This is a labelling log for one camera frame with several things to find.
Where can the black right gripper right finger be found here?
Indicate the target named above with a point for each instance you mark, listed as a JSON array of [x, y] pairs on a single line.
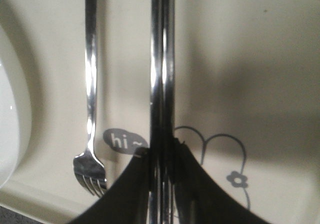
[[199, 200]]

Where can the steel fork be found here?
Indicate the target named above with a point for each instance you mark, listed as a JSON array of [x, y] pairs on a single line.
[[88, 169]]

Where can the white round plate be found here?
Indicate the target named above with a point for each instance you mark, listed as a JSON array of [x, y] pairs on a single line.
[[15, 110]]

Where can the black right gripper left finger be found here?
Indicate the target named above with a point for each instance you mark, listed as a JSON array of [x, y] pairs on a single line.
[[126, 202]]

